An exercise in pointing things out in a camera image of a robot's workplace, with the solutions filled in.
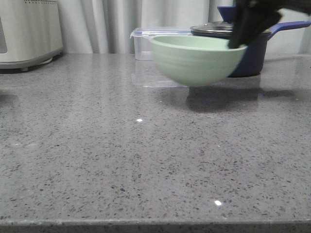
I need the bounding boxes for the blue saucepan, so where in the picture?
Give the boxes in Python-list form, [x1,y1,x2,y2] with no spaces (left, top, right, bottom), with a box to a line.
[191,21,311,77]

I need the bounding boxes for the green bowl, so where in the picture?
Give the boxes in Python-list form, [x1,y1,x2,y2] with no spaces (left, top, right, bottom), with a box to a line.
[150,35,247,87]

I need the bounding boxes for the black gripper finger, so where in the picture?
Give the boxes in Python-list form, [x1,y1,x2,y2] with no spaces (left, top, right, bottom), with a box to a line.
[227,0,284,49]

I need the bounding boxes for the clear plastic food container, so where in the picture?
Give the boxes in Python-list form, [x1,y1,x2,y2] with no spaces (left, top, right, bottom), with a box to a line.
[130,27,191,61]

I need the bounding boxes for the cream toaster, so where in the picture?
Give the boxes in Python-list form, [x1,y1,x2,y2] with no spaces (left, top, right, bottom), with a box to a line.
[0,0,63,71]

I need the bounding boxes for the white curtain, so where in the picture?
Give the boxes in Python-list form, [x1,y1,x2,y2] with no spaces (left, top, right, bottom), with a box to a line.
[57,0,311,54]

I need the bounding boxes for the glass pot lid blue knob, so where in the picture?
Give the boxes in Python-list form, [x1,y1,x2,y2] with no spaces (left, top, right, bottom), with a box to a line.
[190,6,272,38]

